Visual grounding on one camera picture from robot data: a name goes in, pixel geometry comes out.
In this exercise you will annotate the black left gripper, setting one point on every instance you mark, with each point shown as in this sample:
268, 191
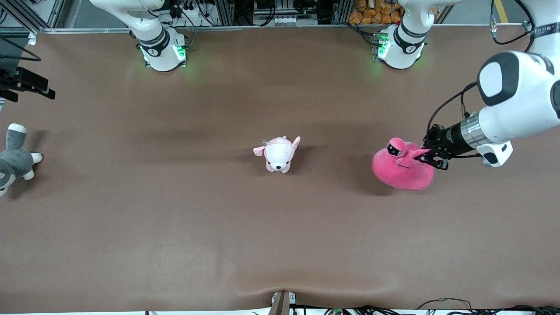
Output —
449, 139

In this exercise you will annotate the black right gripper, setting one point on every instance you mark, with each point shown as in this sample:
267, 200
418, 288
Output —
17, 79

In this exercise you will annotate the bright pink round plush toy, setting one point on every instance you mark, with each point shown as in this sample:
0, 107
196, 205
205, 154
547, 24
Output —
400, 175

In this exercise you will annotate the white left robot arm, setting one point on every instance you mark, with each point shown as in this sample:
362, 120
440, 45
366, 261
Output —
525, 100

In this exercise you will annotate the aluminium profile rack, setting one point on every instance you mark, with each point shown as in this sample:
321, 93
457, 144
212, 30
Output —
26, 13

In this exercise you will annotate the grey white plush husky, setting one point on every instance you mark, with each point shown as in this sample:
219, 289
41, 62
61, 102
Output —
15, 162

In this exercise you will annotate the orange snack packets pile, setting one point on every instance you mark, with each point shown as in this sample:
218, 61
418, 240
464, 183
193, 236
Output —
372, 12

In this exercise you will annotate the pale pink white plush puppy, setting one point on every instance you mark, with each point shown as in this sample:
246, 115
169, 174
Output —
280, 155

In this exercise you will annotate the white power strip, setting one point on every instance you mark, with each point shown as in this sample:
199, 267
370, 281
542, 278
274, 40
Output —
280, 20

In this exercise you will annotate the aluminium table edge rail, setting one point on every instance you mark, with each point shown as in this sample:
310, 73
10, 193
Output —
262, 27

